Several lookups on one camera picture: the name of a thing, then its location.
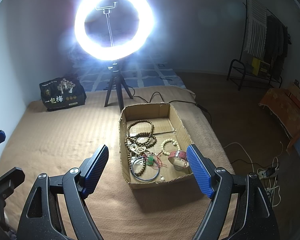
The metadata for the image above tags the cream bead bracelet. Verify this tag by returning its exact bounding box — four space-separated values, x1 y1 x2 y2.
160 138 182 157

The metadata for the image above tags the blue bangle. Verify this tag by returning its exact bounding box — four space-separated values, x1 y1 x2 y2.
130 155 160 182

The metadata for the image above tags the white pearl bracelet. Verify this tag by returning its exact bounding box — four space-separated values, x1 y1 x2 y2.
127 143 153 159

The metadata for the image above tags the green jade pendant red cord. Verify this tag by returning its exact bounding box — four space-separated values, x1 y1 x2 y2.
144 152 169 169

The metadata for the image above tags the brown wooden bead necklace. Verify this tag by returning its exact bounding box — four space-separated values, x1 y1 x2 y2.
124 119 158 176

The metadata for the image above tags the brown cardboard box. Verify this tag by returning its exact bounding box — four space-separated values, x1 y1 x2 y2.
119 103 193 190

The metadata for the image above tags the black snack bag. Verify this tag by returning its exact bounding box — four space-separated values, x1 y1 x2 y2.
39 77 87 111

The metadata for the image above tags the black tripod stand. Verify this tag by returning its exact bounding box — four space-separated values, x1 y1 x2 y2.
104 62 133 111

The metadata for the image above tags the orange covered stool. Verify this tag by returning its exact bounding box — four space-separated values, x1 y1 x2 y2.
258 88 300 152

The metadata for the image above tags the black metal clothes rack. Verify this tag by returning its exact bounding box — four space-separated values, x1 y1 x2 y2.
226 0 292 90

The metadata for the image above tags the phone holder clip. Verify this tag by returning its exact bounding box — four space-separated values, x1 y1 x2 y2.
95 1 117 15

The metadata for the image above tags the black power cable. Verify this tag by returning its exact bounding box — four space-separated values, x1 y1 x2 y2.
125 86 213 126

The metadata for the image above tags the white ring light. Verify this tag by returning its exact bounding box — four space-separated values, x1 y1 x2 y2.
74 0 155 61

